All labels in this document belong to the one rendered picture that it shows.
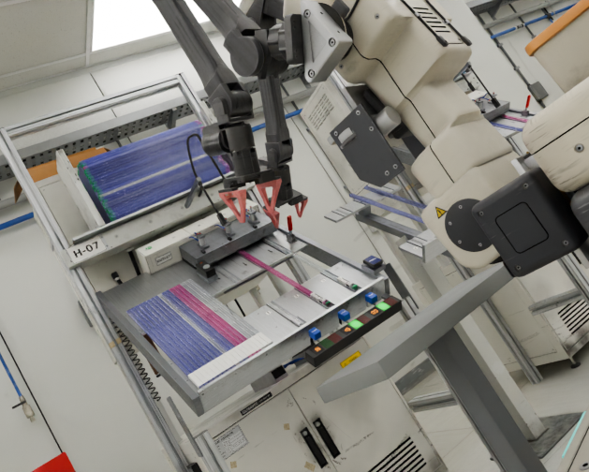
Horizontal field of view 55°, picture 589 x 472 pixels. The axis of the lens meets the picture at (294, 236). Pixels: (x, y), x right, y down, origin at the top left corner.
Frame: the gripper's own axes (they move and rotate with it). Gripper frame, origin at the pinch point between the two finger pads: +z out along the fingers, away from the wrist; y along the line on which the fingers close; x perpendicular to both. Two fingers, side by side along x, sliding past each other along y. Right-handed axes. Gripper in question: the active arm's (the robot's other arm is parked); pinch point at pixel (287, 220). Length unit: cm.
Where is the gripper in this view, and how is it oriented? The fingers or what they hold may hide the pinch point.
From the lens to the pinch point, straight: 190.2
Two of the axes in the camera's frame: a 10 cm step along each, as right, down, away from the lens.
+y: -7.9, 3.9, -4.8
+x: 6.1, 3.4, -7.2
